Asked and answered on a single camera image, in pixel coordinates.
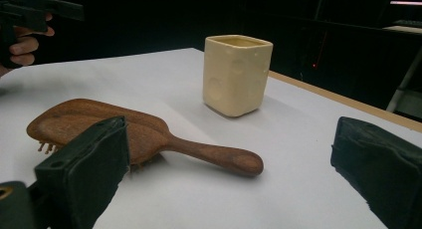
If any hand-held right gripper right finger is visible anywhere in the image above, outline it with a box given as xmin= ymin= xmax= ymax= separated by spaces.
xmin=329 ymin=115 xmax=422 ymax=229

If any cream square cup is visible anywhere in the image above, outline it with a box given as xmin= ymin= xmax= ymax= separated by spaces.
xmin=202 ymin=34 xmax=275 ymax=118

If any wooden hairbrush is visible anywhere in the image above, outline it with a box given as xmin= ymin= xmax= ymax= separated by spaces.
xmin=26 ymin=98 xmax=265 ymax=177

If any metal stand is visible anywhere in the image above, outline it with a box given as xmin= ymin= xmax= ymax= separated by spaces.
xmin=385 ymin=46 xmax=422 ymax=120

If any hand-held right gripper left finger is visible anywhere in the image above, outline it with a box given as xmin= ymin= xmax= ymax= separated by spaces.
xmin=34 ymin=114 xmax=130 ymax=229

